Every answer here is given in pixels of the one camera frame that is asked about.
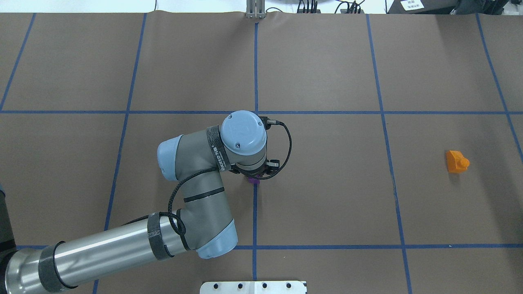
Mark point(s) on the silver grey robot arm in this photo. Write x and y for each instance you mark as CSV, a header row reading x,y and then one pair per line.
x,y
198,216

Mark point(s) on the orange trapezoid block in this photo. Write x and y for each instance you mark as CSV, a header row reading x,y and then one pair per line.
x,y
456,162

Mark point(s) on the aluminium frame post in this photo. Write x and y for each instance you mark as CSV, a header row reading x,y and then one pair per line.
x,y
255,9

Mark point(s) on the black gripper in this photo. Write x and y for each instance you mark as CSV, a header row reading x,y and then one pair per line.
x,y
250,174

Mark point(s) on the purple trapezoid block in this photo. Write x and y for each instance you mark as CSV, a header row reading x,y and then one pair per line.
x,y
254,180

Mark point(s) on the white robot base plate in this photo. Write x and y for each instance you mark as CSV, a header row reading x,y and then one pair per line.
x,y
254,287

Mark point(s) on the black box with label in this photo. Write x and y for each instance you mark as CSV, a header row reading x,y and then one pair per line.
x,y
448,7

